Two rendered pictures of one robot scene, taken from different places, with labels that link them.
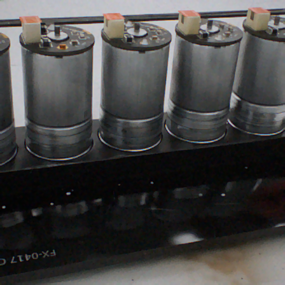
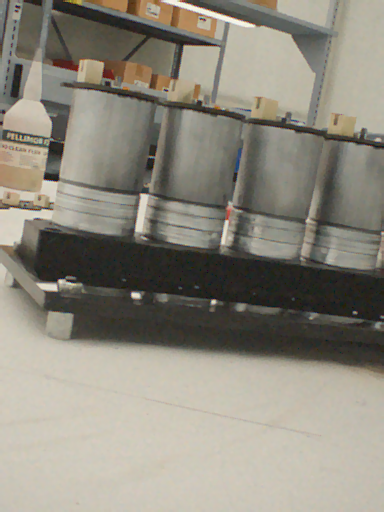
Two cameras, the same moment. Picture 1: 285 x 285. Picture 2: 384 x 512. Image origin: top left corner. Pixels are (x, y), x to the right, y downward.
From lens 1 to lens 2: 0.13 m
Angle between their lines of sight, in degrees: 25
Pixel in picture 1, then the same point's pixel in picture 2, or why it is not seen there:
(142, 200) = (287, 304)
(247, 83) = not seen: outside the picture
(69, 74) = (219, 138)
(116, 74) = (264, 158)
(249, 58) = not seen: outside the picture
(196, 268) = (360, 370)
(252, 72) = not seen: outside the picture
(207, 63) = (363, 166)
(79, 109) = (221, 186)
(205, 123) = (356, 243)
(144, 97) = (293, 188)
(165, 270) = (324, 365)
